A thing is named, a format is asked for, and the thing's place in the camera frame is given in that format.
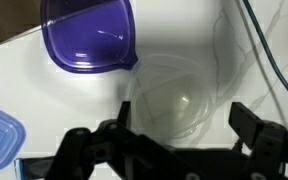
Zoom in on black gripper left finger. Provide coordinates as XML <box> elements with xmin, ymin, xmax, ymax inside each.
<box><xmin>45</xmin><ymin>101</ymin><xmax>198</xmax><ymax>180</ymax></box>

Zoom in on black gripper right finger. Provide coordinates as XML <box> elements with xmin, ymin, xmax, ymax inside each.
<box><xmin>228</xmin><ymin>101</ymin><xmax>288</xmax><ymax>180</ymax></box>

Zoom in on blue snack packet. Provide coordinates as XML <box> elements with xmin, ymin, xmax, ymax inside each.
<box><xmin>13</xmin><ymin>156</ymin><xmax>67</xmax><ymax>180</ymax></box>

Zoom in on blue plastic container lid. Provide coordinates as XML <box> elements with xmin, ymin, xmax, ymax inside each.
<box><xmin>0</xmin><ymin>101</ymin><xmax>28</xmax><ymax>172</ymax></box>

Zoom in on clear rounded plastic container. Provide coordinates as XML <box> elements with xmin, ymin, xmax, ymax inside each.
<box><xmin>127</xmin><ymin>53</ymin><xmax>216</xmax><ymax>140</ymax></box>

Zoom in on purple plastic container lid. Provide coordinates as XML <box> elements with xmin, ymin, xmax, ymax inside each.
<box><xmin>39</xmin><ymin>0</ymin><xmax>139</xmax><ymax>74</ymax></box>

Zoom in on thin black outlet cable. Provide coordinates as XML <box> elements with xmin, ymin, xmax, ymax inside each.
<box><xmin>242</xmin><ymin>0</ymin><xmax>288</xmax><ymax>113</ymax></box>

